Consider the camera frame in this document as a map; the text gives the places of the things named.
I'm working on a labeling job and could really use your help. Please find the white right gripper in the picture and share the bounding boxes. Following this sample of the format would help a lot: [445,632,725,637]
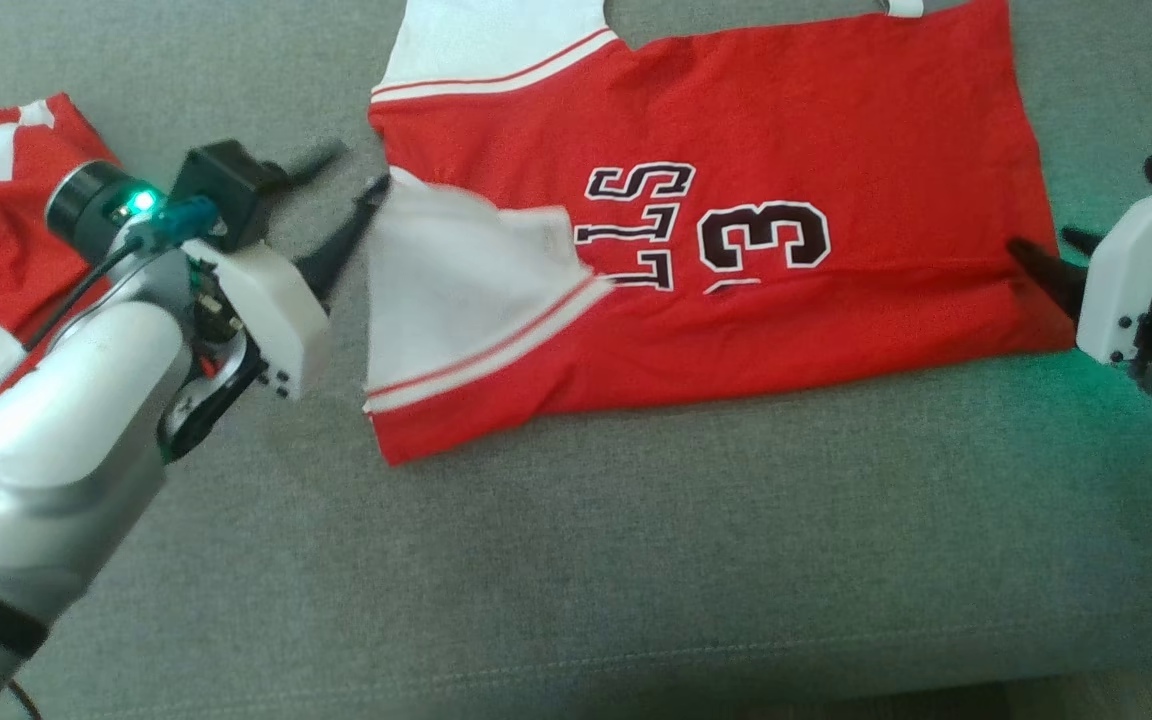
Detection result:
[1006,177,1152,367]

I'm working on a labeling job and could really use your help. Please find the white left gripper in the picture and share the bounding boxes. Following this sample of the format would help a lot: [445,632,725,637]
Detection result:
[180,140,393,401]

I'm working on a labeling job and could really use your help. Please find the red white basketball jersey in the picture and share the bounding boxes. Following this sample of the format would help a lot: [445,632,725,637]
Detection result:
[363,0,1083,467]

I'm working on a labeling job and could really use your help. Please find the grey fabric sofa seat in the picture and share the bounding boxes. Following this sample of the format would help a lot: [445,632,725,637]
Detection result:
[0,0,1152,720]

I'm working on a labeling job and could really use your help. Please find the blue plug left camera cable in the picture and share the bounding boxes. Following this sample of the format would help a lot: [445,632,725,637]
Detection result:
[0,194,223,451]

